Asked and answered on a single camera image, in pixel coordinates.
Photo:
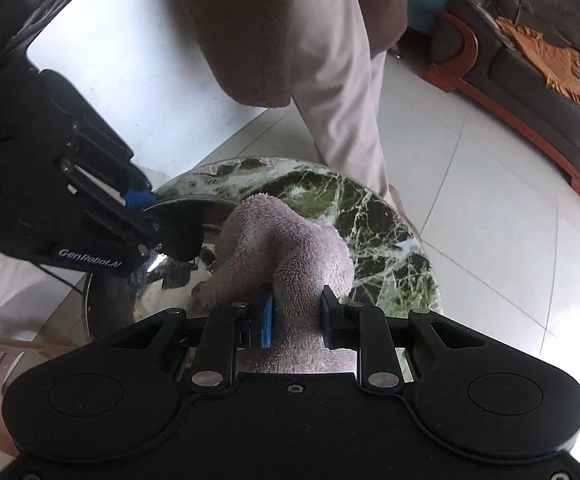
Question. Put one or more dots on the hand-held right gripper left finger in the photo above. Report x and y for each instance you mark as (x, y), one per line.
(267, 322)

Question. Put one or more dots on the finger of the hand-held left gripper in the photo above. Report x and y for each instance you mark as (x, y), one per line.
(170, 240)
(137, 199)

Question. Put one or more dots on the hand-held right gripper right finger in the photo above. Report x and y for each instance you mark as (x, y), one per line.
(331, 320)

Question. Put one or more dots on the stainless steel bowl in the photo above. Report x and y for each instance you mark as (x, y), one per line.
(170, 300)

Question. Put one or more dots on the pink fluffy towel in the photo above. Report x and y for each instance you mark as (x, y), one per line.
(280, 250)

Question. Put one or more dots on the round green marble table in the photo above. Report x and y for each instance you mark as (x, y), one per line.
(379, 240)

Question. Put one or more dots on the large orange fringed cloth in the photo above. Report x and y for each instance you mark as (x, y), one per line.
(549, 60)

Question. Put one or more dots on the long dark leather sofa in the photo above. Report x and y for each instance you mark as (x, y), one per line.
(534, 0)

